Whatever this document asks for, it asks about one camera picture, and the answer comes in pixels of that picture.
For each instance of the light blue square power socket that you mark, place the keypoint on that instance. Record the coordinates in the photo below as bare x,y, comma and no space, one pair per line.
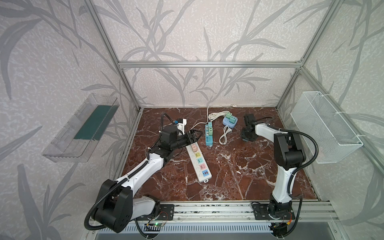
226,122

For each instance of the aluminium front rail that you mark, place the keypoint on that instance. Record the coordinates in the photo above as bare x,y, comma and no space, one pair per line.
243,212

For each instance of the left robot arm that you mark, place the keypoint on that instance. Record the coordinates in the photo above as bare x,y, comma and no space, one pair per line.
116,204

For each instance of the teal green usb adapter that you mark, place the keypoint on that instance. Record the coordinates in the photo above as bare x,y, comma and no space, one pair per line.
233,119

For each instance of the white long power strip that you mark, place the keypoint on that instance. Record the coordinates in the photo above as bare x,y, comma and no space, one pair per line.
200,165

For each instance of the light green usb adapter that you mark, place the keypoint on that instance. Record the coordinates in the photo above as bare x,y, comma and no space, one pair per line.
228,115

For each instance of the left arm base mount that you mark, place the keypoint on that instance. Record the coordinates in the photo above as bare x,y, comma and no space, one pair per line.
159,212

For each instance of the teal power strip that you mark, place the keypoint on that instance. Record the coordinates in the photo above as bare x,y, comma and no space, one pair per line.
208,138

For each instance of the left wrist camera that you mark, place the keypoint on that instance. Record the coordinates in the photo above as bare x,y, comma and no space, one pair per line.
181,124

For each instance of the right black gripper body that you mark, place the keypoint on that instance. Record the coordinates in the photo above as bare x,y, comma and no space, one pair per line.
247,133

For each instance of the clear plastic wall tray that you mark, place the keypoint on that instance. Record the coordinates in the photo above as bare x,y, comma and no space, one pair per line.
77,140

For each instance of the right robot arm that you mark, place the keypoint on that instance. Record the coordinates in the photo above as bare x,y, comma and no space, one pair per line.
289,155

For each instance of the white wire mesh basket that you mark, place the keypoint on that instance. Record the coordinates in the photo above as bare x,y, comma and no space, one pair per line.
314,115

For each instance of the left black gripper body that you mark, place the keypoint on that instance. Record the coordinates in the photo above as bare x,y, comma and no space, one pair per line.
186,140

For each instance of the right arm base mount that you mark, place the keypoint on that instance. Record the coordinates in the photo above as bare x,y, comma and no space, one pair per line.
273,211

